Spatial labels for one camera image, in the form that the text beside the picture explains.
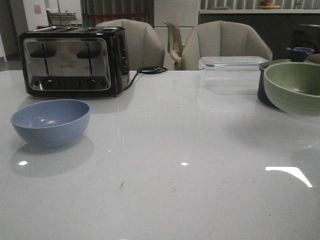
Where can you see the blue bowl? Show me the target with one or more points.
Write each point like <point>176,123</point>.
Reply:
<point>52,123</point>

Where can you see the green bowl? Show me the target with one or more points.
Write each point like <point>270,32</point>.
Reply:
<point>294,87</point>

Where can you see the beige upholstered chair left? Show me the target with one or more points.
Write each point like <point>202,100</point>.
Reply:
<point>143,44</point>

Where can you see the beige upholstered chair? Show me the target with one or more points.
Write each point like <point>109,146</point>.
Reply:
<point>222,39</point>
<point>143,44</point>

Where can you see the clear plastic food container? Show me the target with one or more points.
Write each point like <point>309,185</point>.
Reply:
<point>231,75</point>

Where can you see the beige plastic chair background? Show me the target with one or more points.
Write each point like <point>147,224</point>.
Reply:
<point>174,44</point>

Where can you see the beige upholstered chair right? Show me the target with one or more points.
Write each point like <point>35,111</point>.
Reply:
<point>222,39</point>

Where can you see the black chrome four-slot toaster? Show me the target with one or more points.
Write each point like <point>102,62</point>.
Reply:
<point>75,62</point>

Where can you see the dark blue cooking pot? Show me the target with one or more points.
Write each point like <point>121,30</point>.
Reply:
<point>261,94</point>

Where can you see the white cabinet background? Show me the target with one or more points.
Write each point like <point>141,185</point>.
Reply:
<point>182,12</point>

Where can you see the metal cart background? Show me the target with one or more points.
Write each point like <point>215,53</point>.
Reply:
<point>62,18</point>

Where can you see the dark kitchen counter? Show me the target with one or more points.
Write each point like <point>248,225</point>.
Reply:
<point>275,26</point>

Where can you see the fruit plate on counter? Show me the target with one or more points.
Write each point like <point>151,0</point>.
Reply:
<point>267,5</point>

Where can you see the black appliance far right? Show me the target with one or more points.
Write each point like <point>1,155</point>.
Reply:
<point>307,36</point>

